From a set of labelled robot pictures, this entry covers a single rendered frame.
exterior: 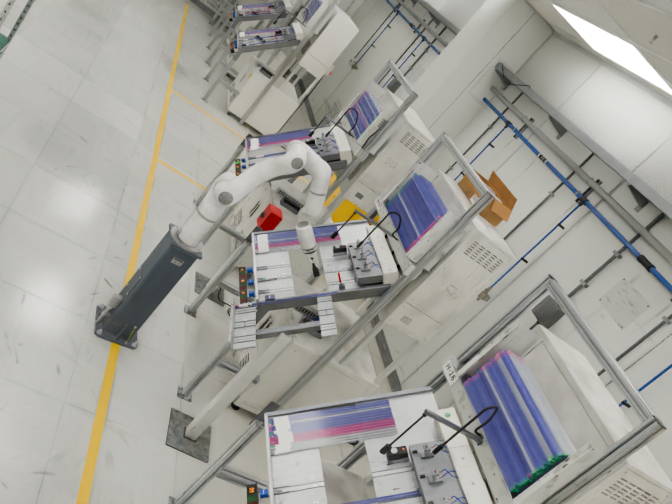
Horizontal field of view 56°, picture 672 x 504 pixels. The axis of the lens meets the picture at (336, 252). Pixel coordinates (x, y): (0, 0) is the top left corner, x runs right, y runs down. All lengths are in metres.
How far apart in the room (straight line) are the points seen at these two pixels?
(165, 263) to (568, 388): 2.00
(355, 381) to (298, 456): 1.25
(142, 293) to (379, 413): 1.47
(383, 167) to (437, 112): 1.96
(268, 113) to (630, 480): 6.30
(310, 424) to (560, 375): 1.00
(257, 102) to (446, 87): 2.41
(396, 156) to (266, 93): 3.40
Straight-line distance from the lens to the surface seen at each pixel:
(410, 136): 4.58
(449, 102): 6.49
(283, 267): 3.56
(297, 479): 2.53
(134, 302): 3.53
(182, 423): 3.54
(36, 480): 2.97
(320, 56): 7.68
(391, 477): 2.51
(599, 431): 2.41
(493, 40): 6.44
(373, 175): 4.65
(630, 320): 4.23
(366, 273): 3.36
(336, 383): 3.75
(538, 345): 2.63
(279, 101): 7.79
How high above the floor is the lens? 2.27
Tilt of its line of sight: 20 degrees down
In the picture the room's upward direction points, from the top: 43 degrees clockwise
